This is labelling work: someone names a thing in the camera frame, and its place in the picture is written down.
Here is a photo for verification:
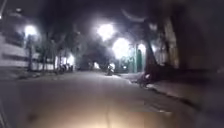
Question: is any street lamp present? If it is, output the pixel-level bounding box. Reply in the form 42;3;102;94
23;24;38;38
96;22;116;42

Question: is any tree trunk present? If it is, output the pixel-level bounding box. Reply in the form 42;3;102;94
142;19;161;78

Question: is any motorcycle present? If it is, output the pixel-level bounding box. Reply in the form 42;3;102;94
106;62;116;77

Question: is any row of trees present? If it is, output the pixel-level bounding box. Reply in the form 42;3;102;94
26;26;81;74

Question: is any grey asphalt road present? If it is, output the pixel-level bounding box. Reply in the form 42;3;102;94
0;70;201;128

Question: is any raised pavement kerb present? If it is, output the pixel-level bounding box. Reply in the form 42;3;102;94
119;71;224;111

